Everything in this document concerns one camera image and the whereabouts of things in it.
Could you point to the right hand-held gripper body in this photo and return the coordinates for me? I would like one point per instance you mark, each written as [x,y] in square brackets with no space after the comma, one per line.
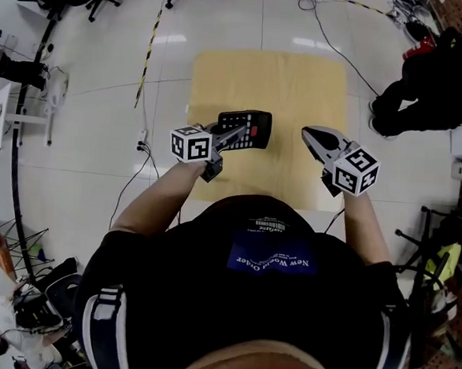
[354,172]

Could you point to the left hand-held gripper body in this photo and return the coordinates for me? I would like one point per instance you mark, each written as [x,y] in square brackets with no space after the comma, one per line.
[190,145]

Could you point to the black calculator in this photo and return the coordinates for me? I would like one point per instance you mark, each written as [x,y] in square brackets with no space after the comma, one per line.
[263,123]

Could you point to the person's right forearm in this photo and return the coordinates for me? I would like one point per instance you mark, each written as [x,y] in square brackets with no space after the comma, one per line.
[364,228]

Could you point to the person's left forearm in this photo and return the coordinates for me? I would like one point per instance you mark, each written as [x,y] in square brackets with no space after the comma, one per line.
[155,202]

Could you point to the yellow black striped floor tape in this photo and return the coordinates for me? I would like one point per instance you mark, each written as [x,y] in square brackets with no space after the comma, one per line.
[150,48]

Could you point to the yellow-green jacket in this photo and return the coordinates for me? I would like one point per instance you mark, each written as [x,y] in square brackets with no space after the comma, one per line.
[444,261]

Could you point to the red black bag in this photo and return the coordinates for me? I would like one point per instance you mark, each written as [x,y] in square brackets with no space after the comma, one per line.
[422,49]

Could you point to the white floor fan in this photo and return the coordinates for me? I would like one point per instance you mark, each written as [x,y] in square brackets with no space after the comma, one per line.
[58,89]

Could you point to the person's black printed t-shirt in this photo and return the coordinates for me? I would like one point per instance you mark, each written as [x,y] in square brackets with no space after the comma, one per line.
[207,296]

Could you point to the black curved floor strip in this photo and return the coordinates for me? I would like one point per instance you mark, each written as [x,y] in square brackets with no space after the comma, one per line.
[15,157]

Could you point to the orange brown board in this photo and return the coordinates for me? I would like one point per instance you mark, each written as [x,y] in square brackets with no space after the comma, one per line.
[3,258]

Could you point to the wooden pedestal table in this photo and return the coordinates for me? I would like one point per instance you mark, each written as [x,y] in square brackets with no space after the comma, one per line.
[300,90]

